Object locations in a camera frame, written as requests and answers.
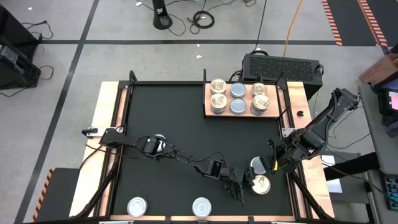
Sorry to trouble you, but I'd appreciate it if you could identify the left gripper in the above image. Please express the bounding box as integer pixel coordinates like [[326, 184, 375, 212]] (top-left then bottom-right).
[[217, 166, 257, 208]]

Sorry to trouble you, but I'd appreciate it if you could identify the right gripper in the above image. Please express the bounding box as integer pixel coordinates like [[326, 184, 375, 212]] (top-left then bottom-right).
[[259, 138, 301, 175]]

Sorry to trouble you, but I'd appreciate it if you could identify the pink-label seafood can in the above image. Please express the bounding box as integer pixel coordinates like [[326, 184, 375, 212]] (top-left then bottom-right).
[[251, 174, 272, 196], [250, 82, 269, 98], [249, 156, 268, 175], [250, 94, 271, 116]]

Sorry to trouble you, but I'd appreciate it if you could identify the green-label tuna can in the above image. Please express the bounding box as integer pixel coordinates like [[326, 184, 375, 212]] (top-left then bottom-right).
[[229, 82, 248, 99], [153, 133, 168, 153], [229, 98, 248, 116], [192, 197, 213, 218], [126, 196, 149, 218]]

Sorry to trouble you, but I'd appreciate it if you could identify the white floor sheet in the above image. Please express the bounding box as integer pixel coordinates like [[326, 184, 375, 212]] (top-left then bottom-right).
[[320, 154, 344, 194]]

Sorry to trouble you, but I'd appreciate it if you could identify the black desk leg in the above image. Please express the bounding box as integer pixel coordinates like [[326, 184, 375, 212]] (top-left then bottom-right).
[[323, 151, 379, 182]]

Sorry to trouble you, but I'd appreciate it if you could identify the black perforated computer case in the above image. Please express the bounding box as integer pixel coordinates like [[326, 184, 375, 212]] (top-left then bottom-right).
[[241, 53, 324, 90]]

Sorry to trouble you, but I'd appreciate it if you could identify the grey desk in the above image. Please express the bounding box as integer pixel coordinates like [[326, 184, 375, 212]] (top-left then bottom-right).
[[357, 83, 398, 224]]

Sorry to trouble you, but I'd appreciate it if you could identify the computer keyboard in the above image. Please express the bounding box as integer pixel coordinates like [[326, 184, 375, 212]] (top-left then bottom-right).
[[382, 174, 398, 212]]

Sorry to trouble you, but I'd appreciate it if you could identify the small monitor screen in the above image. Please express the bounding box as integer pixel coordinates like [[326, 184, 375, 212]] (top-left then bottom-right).
[[377, 82, 398, 118]]

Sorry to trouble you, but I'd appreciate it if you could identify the brown cardboard box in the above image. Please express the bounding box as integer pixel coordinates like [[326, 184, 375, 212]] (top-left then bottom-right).
[[359, 52, 398, 85]]

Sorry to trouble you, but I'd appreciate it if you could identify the black mat orange-striped edge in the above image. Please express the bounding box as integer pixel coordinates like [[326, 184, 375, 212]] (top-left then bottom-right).
[[321, 0, 389, 47], [30, 167, 81, 223]]

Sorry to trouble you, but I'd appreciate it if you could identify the black stand base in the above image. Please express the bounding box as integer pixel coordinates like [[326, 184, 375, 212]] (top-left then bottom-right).
[[151, 0, 174, 30]]

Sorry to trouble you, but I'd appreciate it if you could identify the black box with screen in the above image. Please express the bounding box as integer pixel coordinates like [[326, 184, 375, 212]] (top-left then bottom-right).
[[0, 43, 42, 90]]

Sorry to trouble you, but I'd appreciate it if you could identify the large black equipment case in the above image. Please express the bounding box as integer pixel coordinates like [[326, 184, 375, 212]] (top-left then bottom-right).
[[0, 4, 43, 47]]

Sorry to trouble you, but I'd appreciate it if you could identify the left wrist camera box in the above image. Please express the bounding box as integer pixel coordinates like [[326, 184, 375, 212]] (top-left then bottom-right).
[[203, 157, 224, 180]]

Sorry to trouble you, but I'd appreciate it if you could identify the wooden shelf with black frame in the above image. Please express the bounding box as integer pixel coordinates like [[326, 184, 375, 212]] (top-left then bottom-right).
[[203, 68, 281, 118]]

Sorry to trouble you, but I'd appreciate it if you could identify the black aluminium table frame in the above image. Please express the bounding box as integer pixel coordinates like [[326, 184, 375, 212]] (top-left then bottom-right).
[[70, 70, 336, 224]]

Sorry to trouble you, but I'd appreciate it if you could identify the yellow hanging cable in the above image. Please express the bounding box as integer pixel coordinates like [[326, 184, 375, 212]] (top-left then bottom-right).
[[282, 0, 304, 58]]

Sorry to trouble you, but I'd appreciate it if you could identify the thin black hanging cable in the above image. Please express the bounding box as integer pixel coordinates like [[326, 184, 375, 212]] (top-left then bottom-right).
[[253, 0, 268, 54]]

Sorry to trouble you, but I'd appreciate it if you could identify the coiled black cable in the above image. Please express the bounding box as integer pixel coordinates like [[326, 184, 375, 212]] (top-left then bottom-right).
[[186, 10, 216, 35]]

